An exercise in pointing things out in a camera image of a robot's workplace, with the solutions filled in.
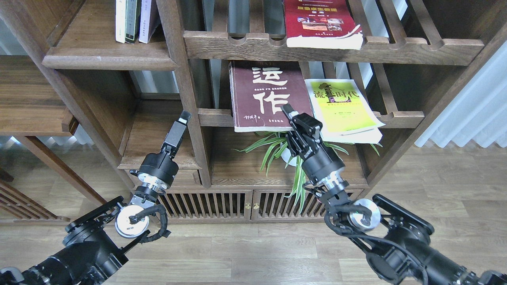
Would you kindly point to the green spider plant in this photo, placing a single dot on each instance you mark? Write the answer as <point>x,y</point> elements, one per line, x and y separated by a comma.
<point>277,142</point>

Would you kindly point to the maroon book white characters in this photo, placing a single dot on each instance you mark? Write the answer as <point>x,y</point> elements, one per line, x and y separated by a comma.
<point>259,89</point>

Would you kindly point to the red book on top shelf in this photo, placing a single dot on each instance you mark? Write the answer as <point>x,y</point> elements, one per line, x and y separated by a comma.
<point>321,24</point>

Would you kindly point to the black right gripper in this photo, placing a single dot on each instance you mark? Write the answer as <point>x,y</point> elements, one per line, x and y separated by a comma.
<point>320,163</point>

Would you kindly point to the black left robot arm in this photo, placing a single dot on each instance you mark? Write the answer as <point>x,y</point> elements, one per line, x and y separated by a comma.
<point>96,244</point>

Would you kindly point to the dark green upright book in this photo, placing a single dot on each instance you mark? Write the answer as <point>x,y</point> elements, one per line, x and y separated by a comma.
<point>133,15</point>

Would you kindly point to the yellow-green book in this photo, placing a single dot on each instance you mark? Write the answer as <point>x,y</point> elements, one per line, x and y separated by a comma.
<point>343,111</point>

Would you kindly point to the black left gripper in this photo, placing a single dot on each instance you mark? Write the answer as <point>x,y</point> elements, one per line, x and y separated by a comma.
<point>158,171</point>

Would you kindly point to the white curtain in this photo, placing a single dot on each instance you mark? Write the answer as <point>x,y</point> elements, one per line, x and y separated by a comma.
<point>478,113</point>

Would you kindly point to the white plant pot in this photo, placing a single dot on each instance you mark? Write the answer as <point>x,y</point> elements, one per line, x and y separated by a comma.
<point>288,158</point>

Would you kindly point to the lavender upright book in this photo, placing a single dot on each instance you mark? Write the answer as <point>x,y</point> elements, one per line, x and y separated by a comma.
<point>150,20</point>

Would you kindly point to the white upright book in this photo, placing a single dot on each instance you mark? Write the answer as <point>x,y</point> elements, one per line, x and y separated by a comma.
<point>120,20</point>

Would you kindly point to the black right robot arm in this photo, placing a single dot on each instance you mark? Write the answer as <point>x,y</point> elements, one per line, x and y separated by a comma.
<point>395,241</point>

